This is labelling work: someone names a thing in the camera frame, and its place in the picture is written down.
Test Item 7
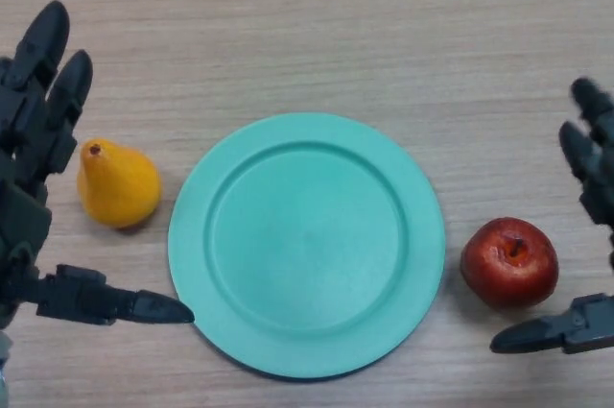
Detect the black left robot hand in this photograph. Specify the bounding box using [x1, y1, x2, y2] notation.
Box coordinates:
[0, 0, 196, 331]

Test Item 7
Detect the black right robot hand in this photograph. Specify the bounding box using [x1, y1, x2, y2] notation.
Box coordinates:
[489, 77, 614, 355]

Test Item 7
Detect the red apple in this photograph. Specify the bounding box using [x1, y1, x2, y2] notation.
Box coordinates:
[460, 217, 560, 309]

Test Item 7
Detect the green round plate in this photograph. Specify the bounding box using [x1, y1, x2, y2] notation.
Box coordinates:
[167, 112, 446, 383]

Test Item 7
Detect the yellow pear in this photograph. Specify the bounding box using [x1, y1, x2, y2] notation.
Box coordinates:
[76, 138, 162, 229]

